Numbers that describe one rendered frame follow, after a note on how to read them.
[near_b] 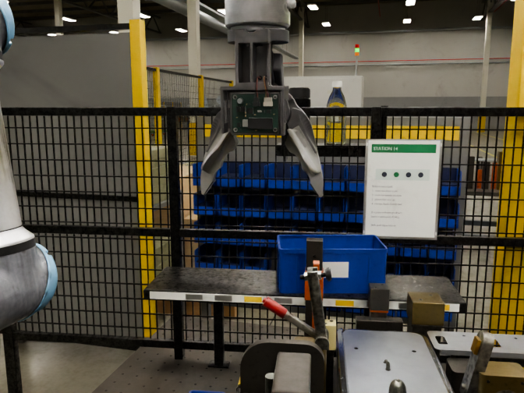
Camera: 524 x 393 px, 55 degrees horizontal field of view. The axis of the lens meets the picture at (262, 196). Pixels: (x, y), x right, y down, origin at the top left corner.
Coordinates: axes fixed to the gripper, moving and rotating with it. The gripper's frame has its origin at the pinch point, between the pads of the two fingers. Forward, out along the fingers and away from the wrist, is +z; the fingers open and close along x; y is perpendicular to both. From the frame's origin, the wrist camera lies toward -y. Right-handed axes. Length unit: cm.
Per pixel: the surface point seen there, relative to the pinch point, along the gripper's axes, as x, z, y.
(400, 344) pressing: 25, 45, -49
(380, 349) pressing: 21, 45, -45
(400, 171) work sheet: 29, 11, -93
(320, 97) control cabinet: -12, -1, -672
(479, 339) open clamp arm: 38, 34, -31
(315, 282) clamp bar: 5.9, 25.4, -35.1
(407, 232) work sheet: 32, 30, -92
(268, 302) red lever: -3.9, 30.6, -35.4
